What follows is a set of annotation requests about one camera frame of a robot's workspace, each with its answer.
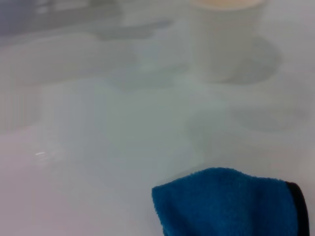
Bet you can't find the white paper cup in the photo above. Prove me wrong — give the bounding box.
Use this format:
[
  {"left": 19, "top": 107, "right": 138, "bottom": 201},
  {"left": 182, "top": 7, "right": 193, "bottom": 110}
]
[{"left": 189, "top": 0, "right": 266, "bottom": 84}]

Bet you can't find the blue rag with black trim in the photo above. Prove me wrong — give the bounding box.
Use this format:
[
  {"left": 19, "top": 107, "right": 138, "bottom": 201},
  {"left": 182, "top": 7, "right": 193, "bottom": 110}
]
[{"left": 151, "top": 167, "right": 311, "bottom": 236}]

